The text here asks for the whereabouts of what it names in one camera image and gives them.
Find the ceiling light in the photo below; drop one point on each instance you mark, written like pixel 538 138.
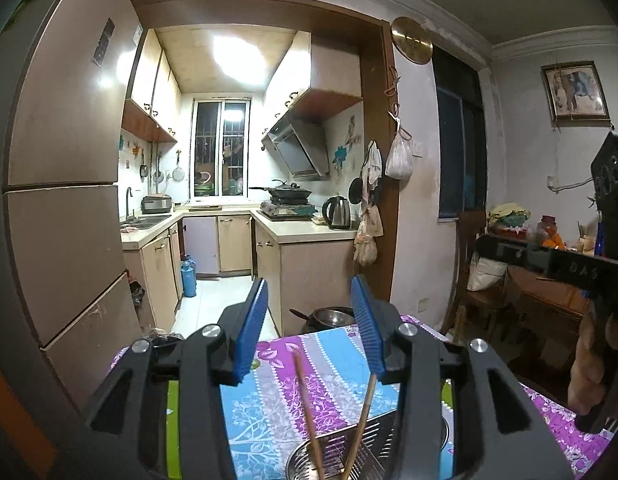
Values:
pixel 239 55

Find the beige refrigerator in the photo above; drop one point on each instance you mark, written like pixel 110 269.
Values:
pixel 64 135

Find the round gold wall clock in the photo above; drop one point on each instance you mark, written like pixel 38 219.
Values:
pixel 412 40

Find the floral striped tablecloth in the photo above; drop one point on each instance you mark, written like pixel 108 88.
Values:
pixel 289 390

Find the orange wooden cabinet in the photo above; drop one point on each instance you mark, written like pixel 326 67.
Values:
pixel 14 425

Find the beige wall cabinet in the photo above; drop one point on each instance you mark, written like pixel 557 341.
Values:
pixel 319 70
pixel 151 95

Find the beige stove base cabinet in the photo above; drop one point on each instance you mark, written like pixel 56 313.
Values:
pixel 309 270

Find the wooden chopstick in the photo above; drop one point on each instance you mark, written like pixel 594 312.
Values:
pixel 361 425
pixel 306 410

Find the white hanging plastic bag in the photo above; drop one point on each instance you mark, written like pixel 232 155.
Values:
pixel 399 157

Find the dark wooden side table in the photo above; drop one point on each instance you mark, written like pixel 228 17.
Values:
pixel 539 305

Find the blue floor bottle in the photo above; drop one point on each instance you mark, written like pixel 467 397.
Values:
pixel 189 280

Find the kitchen window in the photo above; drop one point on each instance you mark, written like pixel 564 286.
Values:
pixel 221 145

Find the person's right hand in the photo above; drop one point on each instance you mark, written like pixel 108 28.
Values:
pixel 588 360

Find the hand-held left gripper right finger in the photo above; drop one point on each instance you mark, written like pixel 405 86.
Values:
pixel 366 330

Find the jar with orange contents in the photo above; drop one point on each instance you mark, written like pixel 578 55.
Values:
pixel 549 232

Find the white cushion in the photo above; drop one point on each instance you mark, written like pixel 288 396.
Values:
pixel 485 275

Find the beige sink base cabinet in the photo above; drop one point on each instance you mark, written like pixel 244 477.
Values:
pixel 156 270

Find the gas stove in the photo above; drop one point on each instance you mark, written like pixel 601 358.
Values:
pixel 288 209

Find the steel electric kettle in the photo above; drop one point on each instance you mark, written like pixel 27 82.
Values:
pixel 338 214

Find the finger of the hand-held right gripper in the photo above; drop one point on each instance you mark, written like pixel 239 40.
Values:
pixel 514 254

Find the dark blue bottle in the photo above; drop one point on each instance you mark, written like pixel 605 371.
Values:
pixel 599 242

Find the metal pot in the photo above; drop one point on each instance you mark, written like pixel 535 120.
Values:
pixel 331 317

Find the pile of cloths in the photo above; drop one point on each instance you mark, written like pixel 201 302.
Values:
pixel 509 217

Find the hanging metal ladle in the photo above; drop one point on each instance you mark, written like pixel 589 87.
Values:
pixel 159 175

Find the white hanging cloth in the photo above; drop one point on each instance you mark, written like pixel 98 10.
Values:
pixel 373 165

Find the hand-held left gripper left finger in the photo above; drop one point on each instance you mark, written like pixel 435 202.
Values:
pixel 251 330

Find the framed wall picture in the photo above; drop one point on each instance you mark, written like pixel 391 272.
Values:
pixel 575 91

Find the rice cooker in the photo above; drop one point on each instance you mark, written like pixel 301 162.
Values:
pixel 156 203

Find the perforated metal chopstick holder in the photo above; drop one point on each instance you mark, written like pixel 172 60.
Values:
pixel 379 440

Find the hanging round strainer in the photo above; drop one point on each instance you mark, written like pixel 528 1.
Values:
pixel 177 174

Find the hanging bags of food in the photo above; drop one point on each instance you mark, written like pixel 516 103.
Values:
pixel 366 242

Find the wooden chair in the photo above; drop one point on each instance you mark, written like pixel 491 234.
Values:
pixel 469 305

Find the kitchen faucet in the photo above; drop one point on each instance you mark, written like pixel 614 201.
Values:
pixel 129 202

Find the dark room window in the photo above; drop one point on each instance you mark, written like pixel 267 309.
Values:
pixel 459 135

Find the steel range hood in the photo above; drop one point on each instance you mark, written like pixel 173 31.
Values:
pixel 299 147

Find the black wok with lid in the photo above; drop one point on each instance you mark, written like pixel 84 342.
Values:
pixel 289 191

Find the flower wall sticker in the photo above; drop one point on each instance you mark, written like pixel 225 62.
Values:
pixel 344 152

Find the black trash bag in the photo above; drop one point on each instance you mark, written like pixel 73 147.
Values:
pixel 137 296

